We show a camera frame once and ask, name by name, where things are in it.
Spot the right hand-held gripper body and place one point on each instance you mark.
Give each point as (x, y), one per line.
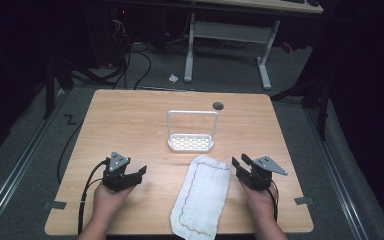
(263, 166)

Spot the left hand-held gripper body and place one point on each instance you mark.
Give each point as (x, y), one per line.
(117, 162)

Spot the person's left hand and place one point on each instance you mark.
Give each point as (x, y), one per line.
(108, 201)

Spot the person's right hand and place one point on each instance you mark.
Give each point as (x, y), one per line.
(259, 201)

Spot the white towel with red stitching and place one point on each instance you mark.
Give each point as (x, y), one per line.
(201, 196)

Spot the grey tape piece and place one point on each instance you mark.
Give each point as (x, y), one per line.
(303, 200)
(56, 205)

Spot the white plastic rack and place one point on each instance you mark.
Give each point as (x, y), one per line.
(190, 142)

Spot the black metal stand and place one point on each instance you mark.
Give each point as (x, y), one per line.
(321, 110)
(50, 90)

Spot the crumpled white paper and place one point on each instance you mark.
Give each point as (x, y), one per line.
(173, 78)

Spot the small red object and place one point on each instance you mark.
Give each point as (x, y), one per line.
(287, 47)

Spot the dark computer tower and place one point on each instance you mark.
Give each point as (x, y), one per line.
(105, 36)

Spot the black keyboard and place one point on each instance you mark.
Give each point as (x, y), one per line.
(293, 1)

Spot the black computer mouse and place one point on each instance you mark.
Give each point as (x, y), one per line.
(313, 2)

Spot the metal floor rail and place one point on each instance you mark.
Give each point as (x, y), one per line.
(336, 173)
(20, 163)

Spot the white metal frame desk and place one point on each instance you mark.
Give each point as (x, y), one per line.
(230, 31)

